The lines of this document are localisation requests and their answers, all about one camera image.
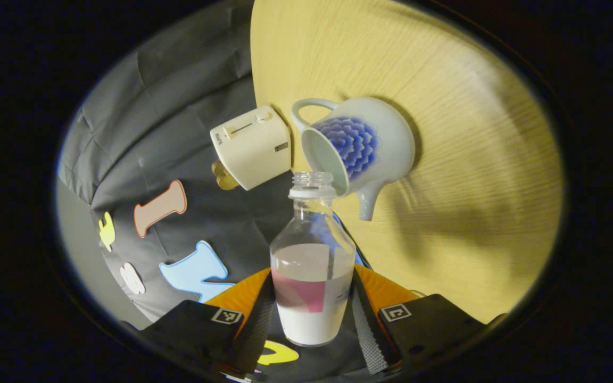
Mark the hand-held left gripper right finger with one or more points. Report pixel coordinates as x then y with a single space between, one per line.
370 340

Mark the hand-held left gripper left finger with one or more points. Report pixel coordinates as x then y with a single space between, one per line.
253 335

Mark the clear plastic water bottle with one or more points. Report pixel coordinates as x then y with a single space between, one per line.
312 319

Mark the white teacup with blue print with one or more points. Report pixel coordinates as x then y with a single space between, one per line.
386 143

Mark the blue folded towel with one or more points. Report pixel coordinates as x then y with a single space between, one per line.
360 256

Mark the brown bread slice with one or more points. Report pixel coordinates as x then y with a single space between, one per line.
224 178

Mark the white toaster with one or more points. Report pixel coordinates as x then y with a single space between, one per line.
250 149

